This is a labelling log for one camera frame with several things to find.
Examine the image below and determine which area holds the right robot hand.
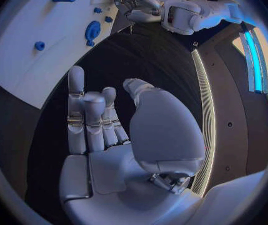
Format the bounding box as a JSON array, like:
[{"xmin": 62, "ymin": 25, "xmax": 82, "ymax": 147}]
[{"xmin": 58, "ymin": 65, "xmax": 206, "ymax": 225}]

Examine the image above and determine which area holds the glowing light bar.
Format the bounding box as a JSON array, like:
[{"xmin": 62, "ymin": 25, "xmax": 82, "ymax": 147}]
[{"xmin": 240, "ymin": 21, "xmax": 268, "ymax": 95}]

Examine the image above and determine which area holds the blue gear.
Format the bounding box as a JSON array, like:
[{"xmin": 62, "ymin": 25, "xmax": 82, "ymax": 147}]
[{"xmin": 85, "ymin": 20, "xmax": 102, "ymax": 42}]

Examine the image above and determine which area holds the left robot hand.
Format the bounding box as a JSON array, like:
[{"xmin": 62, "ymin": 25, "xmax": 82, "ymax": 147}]
[{"xmin": 107, "ymin": 0, "xmax": 166, "ymax": 23}]

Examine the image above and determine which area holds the white task board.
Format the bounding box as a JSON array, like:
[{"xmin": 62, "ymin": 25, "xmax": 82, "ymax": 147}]
[{"xmin": 0, "ymin": 0, "xmax": 131, "ymax": 111}]

